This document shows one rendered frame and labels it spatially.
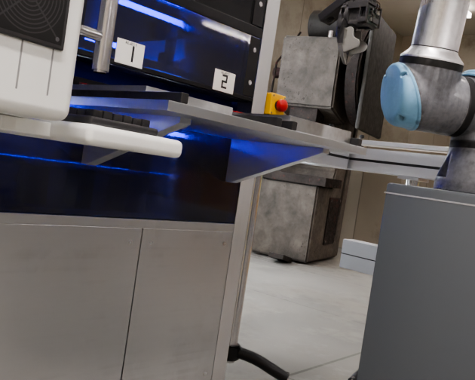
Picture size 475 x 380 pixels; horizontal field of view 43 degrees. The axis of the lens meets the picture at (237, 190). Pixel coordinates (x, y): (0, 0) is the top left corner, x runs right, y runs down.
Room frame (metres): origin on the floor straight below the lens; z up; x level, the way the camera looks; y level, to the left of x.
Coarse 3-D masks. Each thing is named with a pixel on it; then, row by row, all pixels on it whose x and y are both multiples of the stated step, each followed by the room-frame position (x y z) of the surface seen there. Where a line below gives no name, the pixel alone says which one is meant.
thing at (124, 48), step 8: (120, 40) 1.48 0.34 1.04; (120, 48) 1.49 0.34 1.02; (128, 48) 1.50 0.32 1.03; (136, 48) 1.52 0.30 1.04; (144, 48) 1.54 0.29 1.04; (120, 56) 1.49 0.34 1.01; (128, 56) 1.51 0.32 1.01; (136, 56) 1.52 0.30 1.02; (128, 64) 1.51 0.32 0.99; (136, 64) 1.53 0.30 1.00
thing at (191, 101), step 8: (72, 88) 1.43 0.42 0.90; (80, 88) 1.41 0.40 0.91; (88, 88) 1.38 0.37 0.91; (96, 88) 1.36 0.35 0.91; (104, 88) 1.34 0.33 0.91; (112, 88) 1.32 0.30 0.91; (120, 88) 1.30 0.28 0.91; (128, 88) 1.28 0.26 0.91; (136, 88) 1.26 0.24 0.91; (144, 88) 1.24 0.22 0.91; (152, 88) 1.25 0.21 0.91; (192, 104) 1.33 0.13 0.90; (200, 104) 1.35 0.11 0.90; (208, 104) 1.37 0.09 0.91; (216, 104) 1.39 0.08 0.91; (224, 112) 1.41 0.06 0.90
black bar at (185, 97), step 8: (80, 96) 1.37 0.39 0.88; (88, 96) 1.34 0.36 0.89; (96, 96) 1.32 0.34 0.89; (104, 96) 1.30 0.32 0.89; (112, 96) 1.28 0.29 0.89; (120, 96) 1.26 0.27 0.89; (128, 96) 1.24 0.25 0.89; (136, 96) 1.22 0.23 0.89; (144, 96) 1.20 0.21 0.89; (152, 96) 1.18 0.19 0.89; (160, 96) 1.17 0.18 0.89; (168, 96) 1.15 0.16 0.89; (176, 96) 1.13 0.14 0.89; (184, 96) 1.13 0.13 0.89
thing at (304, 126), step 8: (232, 112) 1.54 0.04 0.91; (240, 112) 1.52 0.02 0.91; (288, 120) 1.41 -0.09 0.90; (296, 120) 1.42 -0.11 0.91; (304, 120) 1.44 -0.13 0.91; (296, 128) 1.43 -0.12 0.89; (304, 128) 1.45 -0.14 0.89; (312, 128) 1.47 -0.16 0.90; (320, 128) 1.50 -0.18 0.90; (328, 128) 1.52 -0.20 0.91; (336, 128) 1.54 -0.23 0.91; (320, 136) 1.50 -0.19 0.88; (328, 136) 1.52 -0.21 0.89; (336, 136) 1.55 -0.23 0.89; (344, 136) 1.57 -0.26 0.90
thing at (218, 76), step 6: (216, 72) 1.73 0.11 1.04; (222, 72) 1.75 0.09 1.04; (228, 72) 1.77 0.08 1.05; (216, 78) 1.73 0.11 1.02; (222, 78) 1.75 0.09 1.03; (228, 78) 1.77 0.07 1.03; (234, 78) 1.79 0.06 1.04; (216, 84) 1.74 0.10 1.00; (222, 84) 1.75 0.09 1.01; (228, 84) 1.77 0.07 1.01; (222, 90) 1.76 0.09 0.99; (228, 90) 1.77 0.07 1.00
